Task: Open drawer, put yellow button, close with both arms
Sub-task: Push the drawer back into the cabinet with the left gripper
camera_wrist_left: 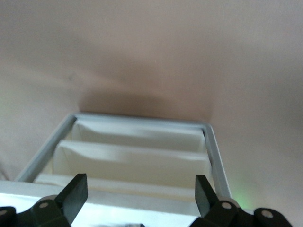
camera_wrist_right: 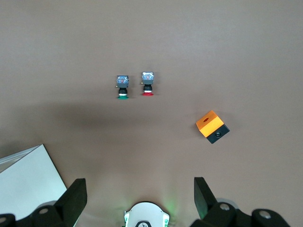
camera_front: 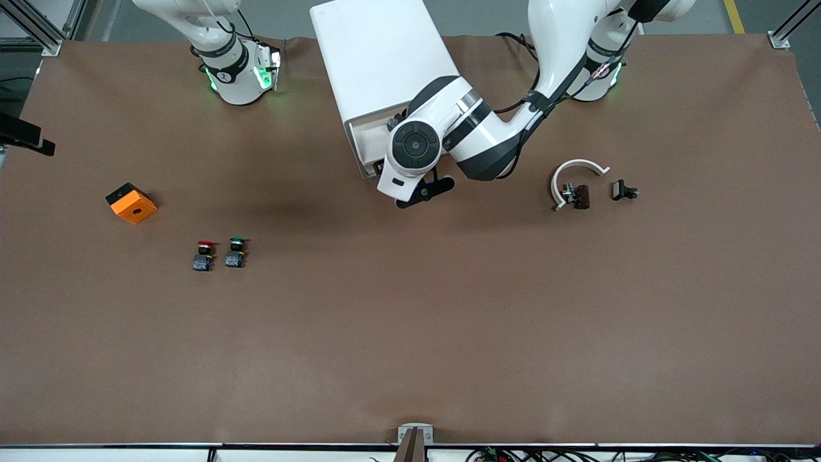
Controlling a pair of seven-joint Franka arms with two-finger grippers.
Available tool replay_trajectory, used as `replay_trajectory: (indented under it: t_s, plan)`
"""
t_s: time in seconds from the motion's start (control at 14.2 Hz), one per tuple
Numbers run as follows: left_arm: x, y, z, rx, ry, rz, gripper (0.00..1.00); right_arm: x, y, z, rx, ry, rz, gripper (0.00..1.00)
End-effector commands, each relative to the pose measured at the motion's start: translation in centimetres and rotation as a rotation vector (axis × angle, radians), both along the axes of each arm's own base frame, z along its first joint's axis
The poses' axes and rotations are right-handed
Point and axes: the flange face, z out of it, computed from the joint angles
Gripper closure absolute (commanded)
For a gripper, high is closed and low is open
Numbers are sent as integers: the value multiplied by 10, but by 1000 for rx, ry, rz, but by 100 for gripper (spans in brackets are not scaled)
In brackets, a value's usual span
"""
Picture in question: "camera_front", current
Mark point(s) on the grey metal table bracket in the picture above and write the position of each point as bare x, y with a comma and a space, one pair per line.
427, 436

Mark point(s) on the orange cube with hole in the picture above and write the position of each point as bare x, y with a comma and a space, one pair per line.
133, 206

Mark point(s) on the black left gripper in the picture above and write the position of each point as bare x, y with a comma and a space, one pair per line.
378, 167

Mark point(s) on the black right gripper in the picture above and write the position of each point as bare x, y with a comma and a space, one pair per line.
19, 131

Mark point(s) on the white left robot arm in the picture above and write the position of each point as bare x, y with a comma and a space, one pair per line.
487, 128

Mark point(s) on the white curved plastic bracket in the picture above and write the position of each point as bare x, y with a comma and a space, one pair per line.
580, 162

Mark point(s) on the aluminium frame profile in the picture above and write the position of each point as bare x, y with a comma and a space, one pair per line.
45, 40

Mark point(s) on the aluminium frame corner post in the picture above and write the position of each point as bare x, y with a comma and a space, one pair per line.
780, 40

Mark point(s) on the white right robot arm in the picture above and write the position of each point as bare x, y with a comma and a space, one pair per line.
237, 83

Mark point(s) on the dark brown small component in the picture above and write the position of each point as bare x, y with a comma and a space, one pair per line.
582, 196

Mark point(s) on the small black component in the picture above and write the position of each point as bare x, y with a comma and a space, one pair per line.
622, 190

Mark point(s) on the brown camera stand post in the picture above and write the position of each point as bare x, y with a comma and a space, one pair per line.
410, 452

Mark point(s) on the green push button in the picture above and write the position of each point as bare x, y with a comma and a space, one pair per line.
235, 254

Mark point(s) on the red push button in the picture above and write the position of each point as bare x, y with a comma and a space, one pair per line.
203, 256

